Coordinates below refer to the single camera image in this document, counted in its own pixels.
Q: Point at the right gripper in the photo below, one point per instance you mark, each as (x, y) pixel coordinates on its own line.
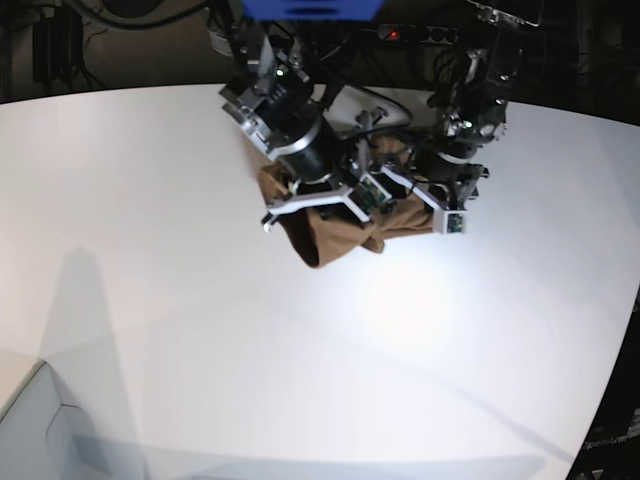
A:
(324, 166)

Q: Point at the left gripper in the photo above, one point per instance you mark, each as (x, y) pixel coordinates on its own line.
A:
(441, 185)

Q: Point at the brown t-shirt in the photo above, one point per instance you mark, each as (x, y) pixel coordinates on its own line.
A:
(322, 235)

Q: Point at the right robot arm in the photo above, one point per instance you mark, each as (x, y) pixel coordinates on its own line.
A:
(271, 99)

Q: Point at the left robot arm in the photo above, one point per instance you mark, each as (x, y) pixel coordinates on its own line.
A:
(473, 82)

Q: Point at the black power strip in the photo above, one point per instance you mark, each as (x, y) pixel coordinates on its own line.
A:
(428, 35)

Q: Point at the blue box overhead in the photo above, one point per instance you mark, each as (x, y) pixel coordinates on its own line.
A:
(312, 10)

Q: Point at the black equipment box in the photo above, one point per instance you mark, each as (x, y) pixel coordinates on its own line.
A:
(57, 46)

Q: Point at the white bin at corner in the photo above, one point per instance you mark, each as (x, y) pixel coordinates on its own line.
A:
(43, 437)

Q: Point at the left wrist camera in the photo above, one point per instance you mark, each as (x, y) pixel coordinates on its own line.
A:
(447, 222)

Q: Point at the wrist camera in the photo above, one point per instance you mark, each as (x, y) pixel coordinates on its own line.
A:
(447, 222)
(367, 196)

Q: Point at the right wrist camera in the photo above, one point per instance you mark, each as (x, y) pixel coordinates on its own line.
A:
(367, 196)

